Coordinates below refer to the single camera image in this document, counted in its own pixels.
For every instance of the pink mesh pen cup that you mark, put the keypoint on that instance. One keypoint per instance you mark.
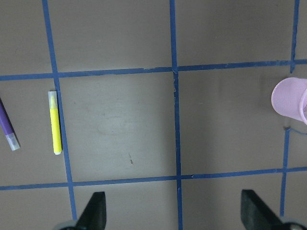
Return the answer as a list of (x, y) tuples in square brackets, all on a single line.
[(289, 98)]

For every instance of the yellow highlighter pen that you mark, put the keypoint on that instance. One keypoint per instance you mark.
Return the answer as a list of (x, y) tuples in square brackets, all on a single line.
[(54, 120)]

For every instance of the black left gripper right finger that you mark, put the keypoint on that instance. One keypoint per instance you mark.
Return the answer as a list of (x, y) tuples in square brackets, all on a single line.
[(256, 215)]

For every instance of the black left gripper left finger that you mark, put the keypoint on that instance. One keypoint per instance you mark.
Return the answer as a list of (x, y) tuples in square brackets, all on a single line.
[(94, 214)]

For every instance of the purple highlighter pen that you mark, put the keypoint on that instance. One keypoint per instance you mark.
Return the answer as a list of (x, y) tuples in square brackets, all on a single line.
[(8, 129)]

